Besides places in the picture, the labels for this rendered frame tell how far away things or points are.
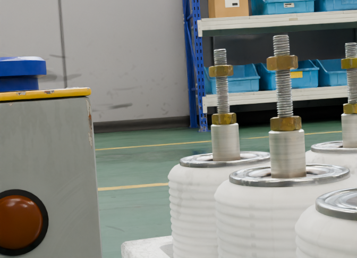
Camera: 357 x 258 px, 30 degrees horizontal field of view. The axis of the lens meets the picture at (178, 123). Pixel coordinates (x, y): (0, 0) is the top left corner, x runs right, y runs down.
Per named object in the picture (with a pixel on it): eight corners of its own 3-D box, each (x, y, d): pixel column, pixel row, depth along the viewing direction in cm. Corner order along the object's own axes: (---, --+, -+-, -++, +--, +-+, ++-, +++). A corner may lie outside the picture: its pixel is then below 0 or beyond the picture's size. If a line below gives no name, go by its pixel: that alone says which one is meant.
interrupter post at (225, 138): (236, 162, 55) (233, 122, 55) (246, 165, 53) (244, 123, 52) (207, 165, 54) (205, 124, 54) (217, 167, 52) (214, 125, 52)
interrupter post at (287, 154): (300, 185, 41) (297, 131, 40) (264, 184, 42) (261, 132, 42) (313, 179, 43) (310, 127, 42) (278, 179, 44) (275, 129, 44)
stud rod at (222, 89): (231, 143, 54) (225, 49, 53) (232, 143, 53) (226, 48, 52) (218, 143, 54) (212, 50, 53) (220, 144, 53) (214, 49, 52)
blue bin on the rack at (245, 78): (199, 94, 522) (197, 67, 521) (247, 91, 526) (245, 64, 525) (210, 94, 472) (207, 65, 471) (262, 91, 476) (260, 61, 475)
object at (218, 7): (249, 16, 475) (247, -12, 474) (215, 18, 473) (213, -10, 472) (240, 21, 505) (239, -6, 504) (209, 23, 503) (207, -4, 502)
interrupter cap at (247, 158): (253, 157, 58) (253, 149, 58) (290, 165, 51) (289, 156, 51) (169, 165, 56) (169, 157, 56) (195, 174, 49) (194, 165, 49)
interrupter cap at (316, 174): (329, 193, 37) (329, 181, 37) (209, 190, 41) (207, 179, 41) (364, 174, 44) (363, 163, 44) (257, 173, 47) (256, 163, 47)
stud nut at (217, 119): (235, 122, 54) (234, 112, 54) (238, 123, 52) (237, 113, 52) (211, 124, 54) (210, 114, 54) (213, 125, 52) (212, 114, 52)
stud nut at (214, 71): (232, 75, 54) (231, 65, 54) (235, 75, 52) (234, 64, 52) (208, 77, 54) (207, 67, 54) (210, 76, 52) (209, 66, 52)
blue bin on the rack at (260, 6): (249, 23, 524) (248, -4, 522) (296, 20, 528) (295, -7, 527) (266, 15, 474) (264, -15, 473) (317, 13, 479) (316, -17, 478)
